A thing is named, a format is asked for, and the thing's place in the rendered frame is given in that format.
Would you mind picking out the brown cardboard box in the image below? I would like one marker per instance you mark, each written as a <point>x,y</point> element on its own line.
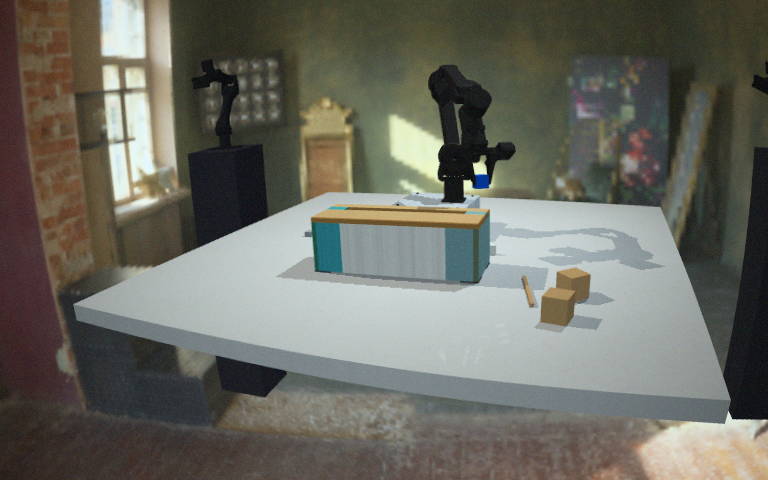
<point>576,280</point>
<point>557,306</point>

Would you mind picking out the tan wooden stick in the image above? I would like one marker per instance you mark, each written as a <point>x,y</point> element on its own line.
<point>528,291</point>

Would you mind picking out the blue block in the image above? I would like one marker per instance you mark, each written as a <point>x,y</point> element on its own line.
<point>482,181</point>

